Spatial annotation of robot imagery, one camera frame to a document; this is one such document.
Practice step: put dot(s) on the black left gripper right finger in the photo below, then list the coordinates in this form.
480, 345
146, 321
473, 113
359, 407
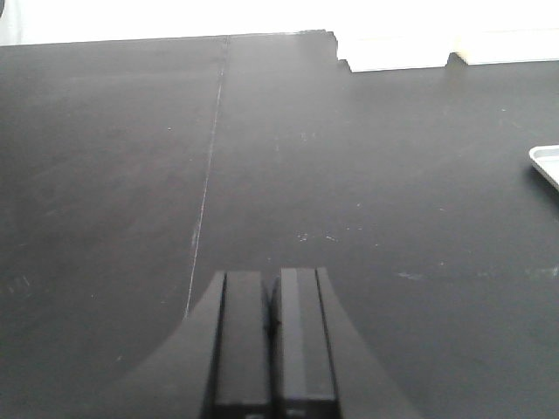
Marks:
322, 367

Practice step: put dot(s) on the silver metal tray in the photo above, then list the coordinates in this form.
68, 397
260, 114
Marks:
545, 159

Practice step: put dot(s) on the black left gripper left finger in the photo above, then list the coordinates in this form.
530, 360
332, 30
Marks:
215, 365

